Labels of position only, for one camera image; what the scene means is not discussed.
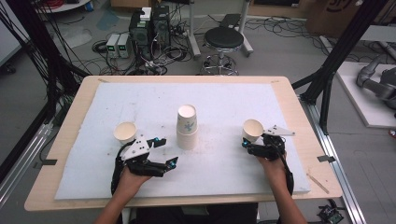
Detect stack of white paper cups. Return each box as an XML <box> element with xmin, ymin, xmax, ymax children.
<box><xmin>176</xmin><ymin>104</ymin><xmax>199</xmax><ymax>151</ymax></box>

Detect black frame post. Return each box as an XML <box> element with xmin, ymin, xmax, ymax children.
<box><xmin>291</xmin><ymin>0</ymin><xmax>385</xmax><ymax>135</ymax></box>
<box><xmin>6</xmin><ymin>0</ymin><xmax>80</xmax><ymax>97</ymax></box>

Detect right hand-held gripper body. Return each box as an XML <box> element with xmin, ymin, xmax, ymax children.
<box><xmin>247</xmin><ymin>124</ymin><xmax>296</xmax><ymax>161</ymax></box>

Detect green circuit board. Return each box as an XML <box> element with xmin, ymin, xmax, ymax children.
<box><xmin>317</xmin><ymin>203</ymin><xmax>346</xmax><ymax>224</ymax></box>

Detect floral paper cup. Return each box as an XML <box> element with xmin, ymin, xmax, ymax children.
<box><xmin>113</xmin><ymin>120</ymin><xmax>138</xmax><ymax>146</ymax></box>
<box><xmin>242</xmin><ymin>119</ymin><xmax>265</xmax><ymax>145</ymax></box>

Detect thin wooden stick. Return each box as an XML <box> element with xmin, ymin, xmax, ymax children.
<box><xmin>305</xmin><ymin>172</ymin><xmax>331</xmax><ymax>195</ymax></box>

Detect aluminium rail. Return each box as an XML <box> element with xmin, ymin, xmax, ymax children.
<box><xmin>299</xmin><ymin>95</ymin><xmax>368</xmax><ymax>224</ymax></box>
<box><xmin>0</xmin><ymin>121</ymin><xmax>54</xmax><ymax>207</ymax></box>

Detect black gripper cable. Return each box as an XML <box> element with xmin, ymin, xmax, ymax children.
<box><xmin>110</xmin><ymin>141</ymin><xmax>138</xmax><ymax>196</ymax></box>
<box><xmin>277</xmin><ymin>148</ymin><xmax>295</xmax><ymax>196</ymax></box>

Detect person's dark trousers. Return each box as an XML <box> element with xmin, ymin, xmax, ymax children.
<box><xmin>133</xmin><ymin>203</ymin><xmax>260</xmax><ymax>224</ymax></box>

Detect white desk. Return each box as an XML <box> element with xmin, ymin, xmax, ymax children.
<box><xmin>186</xmin><ymin>0</ymin><xmax>255</xmax><ymax>59</ymax></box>

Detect person's right hand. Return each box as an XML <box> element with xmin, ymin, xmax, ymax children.
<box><xmin>256</xmin><ymin>154</ymin><xmax>290</xmax><ymax>189</ymax></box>

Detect white power supply unit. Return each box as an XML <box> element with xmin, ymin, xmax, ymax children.
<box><xmin>106</xmin><ymin>33</ymin><xmax>120</xmax><ymax>59</ymax></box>
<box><xmin>117</xmin><ymin>33</ymin><xmax>132</xmax><ymax>59</ymax></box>

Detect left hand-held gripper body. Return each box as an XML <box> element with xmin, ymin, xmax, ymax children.
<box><xmin>120</xmin><ymin>139</ymin><xmax>167</xmax><ymax>178</ymax></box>

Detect white platform board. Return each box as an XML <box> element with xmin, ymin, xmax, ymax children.
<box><xmin>335</xmin><ymin>60</ymin><xmax>396</xmax><ymax>130</ymax></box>

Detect brown cardboard box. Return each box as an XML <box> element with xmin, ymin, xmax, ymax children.
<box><xmin>304</xmin><ymin>0</ymin><xmax>364</xmax><ymax>39</ymax></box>

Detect person's left hand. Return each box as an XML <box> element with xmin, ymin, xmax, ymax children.
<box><xmin>113</xmin><ymin>167</ymin><xmax>152</xmax><ymax>199</ymax></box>

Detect white foam mat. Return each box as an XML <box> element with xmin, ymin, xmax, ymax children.
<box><xmin>54</xmin><ymin>82</ymin><xmax>312</xmax><ymax>201</ymax></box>

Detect small white box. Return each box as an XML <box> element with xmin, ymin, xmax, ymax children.
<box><xmin>139</xmin><ymin>7</ymin><xmax>153</xmax><ymax>22</ymax></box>

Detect black flat pad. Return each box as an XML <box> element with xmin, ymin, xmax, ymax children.
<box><xmin>219</xmin><ymin>13</ymin><xmax>243</xmax><ymax>29</ymax></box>

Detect black round stool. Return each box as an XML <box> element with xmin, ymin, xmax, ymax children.
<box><xmin>199</xmin><ymin>26</ymin><xmax>246</xmax><ymax>77</ymax></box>

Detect black computer tower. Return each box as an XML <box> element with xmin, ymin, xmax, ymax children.
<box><xmin>151</xmin><ymin>5</ymin><xmax>172</xmax><ymax>49</ymax></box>
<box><xmin>128</xmin><ymin>10</ymin><xmax>154</xmax><ymax>61</ymax></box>

